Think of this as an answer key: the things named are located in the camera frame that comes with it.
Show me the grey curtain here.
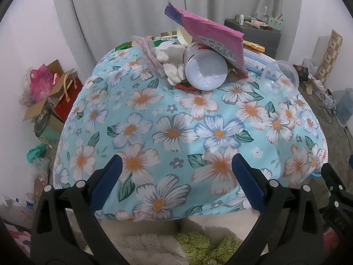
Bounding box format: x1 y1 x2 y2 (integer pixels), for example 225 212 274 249
49 0 304 70

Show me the pink plastic bag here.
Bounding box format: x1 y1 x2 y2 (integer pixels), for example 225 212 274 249
30 64 54 103

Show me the green candy wrapper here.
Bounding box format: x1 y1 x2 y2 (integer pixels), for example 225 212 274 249
115 41 133 51

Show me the green fluffy slipper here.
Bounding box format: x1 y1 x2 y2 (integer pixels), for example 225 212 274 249
174 232 242 264

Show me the floral blue tablecloth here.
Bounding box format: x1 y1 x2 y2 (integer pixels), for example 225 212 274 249
53 48 328 221

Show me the red gift bag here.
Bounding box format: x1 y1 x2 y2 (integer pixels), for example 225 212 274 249
53 72 83 122

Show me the gold candy wrapper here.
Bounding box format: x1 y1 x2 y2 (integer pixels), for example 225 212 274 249
160 31 177 40

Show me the white paper cup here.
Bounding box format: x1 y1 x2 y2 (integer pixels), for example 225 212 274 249
176 25 229 92

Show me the open cardboard box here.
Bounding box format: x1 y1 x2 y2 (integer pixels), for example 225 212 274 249
23 59 77 121

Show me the dark grey cabinet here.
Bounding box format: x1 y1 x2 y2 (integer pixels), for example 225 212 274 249
224 19 281 58

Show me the blue white box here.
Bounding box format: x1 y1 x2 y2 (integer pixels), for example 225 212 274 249
243 49 275 75

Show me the clear plastic cup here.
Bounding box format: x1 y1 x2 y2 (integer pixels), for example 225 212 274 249
259 61 299 102

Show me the gold wrapper on box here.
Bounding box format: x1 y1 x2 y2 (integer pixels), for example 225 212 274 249
243 40 265 53

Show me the pink snack bag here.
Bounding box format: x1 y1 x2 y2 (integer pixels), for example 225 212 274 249
165 3 248 78

